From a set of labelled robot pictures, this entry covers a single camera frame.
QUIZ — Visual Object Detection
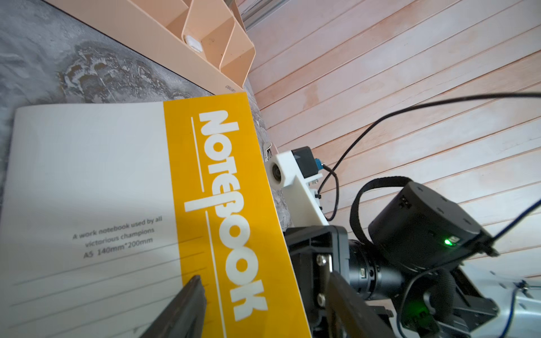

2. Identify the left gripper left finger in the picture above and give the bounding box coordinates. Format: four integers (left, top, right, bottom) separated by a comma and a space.
141, 275, 207, 338

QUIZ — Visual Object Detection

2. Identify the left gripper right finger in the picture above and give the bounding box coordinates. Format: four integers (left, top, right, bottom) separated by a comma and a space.
325, 272, 395, 338

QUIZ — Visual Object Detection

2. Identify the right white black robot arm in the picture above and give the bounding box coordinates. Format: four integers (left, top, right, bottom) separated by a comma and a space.
285, 177, 540, 337

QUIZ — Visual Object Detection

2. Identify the cream notebook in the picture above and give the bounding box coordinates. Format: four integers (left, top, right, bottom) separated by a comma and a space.
1, 93, 311, 337

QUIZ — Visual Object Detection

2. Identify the beige desk organizer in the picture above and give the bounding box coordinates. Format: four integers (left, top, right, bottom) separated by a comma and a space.
50, 0, 256, 94

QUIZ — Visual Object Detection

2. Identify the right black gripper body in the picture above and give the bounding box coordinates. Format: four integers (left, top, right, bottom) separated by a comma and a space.
285, 181, 499, 337

